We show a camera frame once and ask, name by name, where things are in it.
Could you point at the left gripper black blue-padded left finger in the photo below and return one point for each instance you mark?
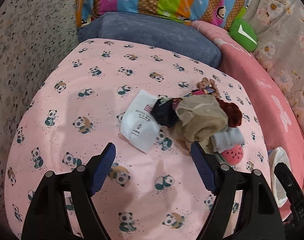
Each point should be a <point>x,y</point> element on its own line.
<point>62,206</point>

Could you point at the pink bow print blanket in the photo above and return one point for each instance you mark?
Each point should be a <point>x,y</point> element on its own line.
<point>276,118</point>

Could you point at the blue-grey velvet cushion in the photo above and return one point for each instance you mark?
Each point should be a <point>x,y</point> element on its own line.
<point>153,31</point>

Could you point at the dark red velvet scrunchie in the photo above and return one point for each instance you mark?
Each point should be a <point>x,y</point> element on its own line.
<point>232,111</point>

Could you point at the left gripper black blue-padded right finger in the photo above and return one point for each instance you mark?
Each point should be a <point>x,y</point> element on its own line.
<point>244,206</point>

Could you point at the pink panda print sheet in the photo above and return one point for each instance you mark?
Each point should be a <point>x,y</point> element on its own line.
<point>78,110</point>

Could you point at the dark navy cloth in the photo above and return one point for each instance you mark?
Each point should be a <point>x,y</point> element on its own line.
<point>164,111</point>

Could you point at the beige sheer mesh cloth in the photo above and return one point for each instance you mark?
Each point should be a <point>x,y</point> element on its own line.
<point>199,117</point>

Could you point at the white-lined trash bin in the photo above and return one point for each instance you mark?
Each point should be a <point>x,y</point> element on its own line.
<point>277,160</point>

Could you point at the pink watermelon sponge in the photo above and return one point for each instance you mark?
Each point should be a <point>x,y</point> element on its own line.
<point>233,156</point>

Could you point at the beige patterned scrunchie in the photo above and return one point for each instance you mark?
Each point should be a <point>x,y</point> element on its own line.
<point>206,86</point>

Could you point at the white paper packet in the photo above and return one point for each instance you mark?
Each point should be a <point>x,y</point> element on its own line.
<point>138,125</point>

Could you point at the green round plush cushion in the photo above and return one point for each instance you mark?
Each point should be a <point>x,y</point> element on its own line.
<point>241,32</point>

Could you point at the white sock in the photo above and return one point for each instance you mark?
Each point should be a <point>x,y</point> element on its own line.
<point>226,139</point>

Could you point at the grey floral quilt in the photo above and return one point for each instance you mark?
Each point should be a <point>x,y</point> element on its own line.
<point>279,27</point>

